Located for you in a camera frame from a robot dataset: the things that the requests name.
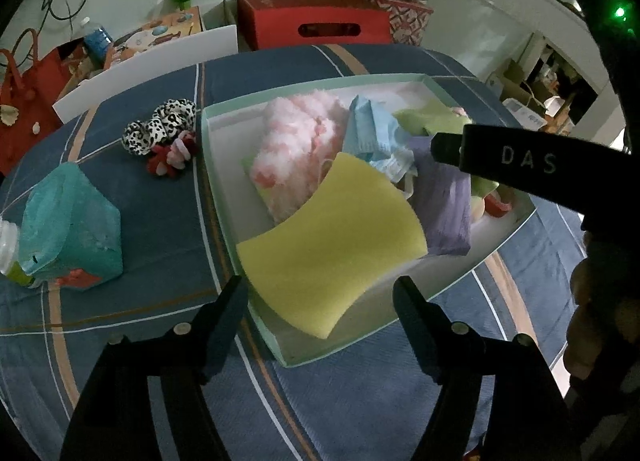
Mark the yellow sponge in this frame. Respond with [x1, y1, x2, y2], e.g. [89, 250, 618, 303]
[235, 151, 429, 340]

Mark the white pill bottle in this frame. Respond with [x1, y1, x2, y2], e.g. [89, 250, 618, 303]
[0, 220, 37, 289]

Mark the person's right hand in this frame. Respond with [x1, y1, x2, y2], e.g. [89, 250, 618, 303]
[563, 231, 632, 385]

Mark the mint shallow box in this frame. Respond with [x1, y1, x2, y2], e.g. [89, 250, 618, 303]
[200, 72, 539, 370]

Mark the leopard print scrunchie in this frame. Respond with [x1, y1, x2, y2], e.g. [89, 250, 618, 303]
[121, 98, 199, 158]

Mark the red white scrunchie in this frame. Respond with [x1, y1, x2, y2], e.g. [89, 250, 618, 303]
[146, 131, 200, 179]

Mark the plastic water bottle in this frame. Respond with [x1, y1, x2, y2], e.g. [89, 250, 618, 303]
[80, 17, 115, 58]

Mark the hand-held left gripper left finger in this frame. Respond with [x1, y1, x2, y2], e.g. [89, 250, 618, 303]
[60, 275, 250, 461]

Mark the red patterned basket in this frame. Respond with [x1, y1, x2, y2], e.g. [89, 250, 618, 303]
[347, 0, 435, 48]

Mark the red cardboard box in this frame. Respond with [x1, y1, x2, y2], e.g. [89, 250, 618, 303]
[236, 0, 392, 50]

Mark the white storage box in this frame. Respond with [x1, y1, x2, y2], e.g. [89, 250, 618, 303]
[52, 23, 240, 126]

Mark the orange puzzle toy board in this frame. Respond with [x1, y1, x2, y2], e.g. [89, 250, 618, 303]
[102, 6, 203, 66]

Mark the white carton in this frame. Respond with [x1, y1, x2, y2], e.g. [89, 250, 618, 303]
[499, 95, 547, 132]

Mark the pink chevron fluffy cloth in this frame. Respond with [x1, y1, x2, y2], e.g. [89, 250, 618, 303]
[249, 92, 352, 222]

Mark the purple cloth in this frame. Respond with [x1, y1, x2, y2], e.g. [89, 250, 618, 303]
[407, 135, 475, 258]

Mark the teal lidded basket box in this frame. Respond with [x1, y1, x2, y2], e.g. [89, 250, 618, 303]
[19, 162, 124, 293]

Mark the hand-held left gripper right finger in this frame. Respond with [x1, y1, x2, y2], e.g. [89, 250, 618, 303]
[392, 275, 584, 461]

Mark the red handbag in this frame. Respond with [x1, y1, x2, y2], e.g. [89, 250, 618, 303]
[0, 28, 68, 176]

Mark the blue plaid tablecloth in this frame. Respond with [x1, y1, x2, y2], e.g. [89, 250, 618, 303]
[0, 43, 592, 461]

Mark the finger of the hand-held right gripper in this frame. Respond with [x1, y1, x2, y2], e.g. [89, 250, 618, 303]
[431, 123, 627, 216]

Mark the disposable face mask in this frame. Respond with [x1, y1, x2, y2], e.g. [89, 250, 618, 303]
[342, 95, 418, 188]

